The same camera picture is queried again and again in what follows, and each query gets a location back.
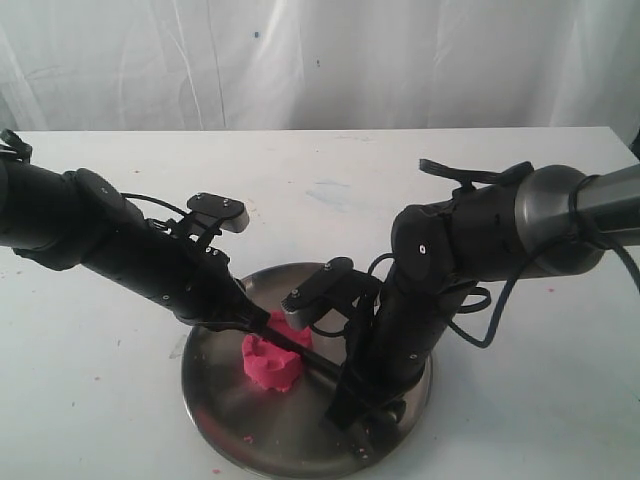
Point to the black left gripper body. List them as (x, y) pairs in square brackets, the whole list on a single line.
[(171, 272)]

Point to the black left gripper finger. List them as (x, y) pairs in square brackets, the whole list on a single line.
[(222, 324), (248, 317)]

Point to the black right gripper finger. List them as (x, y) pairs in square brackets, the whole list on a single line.
[(382, 406), (351, 401)]

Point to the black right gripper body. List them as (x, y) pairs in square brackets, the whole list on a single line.
[(409, 322)]

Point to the black kitchen knife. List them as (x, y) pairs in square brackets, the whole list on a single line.
[(312, 360)]

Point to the pink clay lump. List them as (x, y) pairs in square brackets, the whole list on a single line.
[(268, 366)]

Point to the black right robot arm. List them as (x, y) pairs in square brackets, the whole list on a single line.
[(520, 223)]

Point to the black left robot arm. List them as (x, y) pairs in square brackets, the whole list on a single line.
[(78, 218)]

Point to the round steel plate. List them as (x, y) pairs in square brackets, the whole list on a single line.
[(284, 434)]

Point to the white backdrop curtain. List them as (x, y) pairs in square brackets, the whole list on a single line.
[(239, 65)]

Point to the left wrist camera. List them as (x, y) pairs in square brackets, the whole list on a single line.
[(223, 212)]

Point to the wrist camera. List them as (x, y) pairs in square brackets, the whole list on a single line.
[(223, 212), (335, 285)]

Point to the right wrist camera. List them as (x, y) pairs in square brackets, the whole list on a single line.
[(335, 285)]

